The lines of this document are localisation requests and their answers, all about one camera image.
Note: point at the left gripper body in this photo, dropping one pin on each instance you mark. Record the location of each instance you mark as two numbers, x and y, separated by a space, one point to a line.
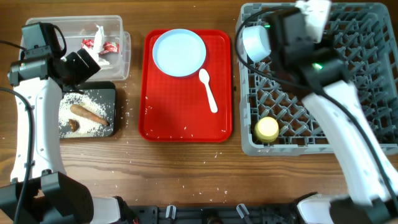
79 72

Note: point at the white napkin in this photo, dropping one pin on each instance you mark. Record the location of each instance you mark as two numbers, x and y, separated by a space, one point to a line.
95 47

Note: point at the red snack wrapper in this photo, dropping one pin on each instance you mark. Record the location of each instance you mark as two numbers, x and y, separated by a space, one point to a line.
108 47

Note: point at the brown carrot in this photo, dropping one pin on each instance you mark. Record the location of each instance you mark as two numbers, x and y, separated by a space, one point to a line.
83 112

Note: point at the brown food scrap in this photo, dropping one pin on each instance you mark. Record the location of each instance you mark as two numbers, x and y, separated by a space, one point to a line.
74 125

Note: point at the white rice pile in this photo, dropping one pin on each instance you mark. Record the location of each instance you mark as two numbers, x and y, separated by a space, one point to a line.
93 102

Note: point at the light blue plate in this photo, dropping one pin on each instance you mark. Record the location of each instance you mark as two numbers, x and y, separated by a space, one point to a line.
179 52

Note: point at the light blue bowl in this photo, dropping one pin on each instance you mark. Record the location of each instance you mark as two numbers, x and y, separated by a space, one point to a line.
256 43

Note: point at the yellow plastic cup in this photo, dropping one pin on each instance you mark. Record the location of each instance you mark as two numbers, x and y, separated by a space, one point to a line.
267 129

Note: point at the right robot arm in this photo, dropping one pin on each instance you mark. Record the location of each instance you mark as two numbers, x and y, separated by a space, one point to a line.
332 99

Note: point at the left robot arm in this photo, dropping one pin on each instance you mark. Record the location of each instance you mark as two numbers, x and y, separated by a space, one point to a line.
40 190

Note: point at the clear plastic bin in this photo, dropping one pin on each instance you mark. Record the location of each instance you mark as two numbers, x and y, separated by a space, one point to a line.
77 28

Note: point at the black plastic tray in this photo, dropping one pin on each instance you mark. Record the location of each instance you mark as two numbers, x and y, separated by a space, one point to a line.
106 89

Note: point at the red serving tray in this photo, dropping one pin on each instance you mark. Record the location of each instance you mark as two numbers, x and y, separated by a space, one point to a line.
176 109

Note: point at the white plastic spoon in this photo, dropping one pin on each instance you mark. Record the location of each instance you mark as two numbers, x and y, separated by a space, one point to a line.
205 79

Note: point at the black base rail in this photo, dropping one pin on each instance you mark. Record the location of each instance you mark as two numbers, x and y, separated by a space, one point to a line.
266 214

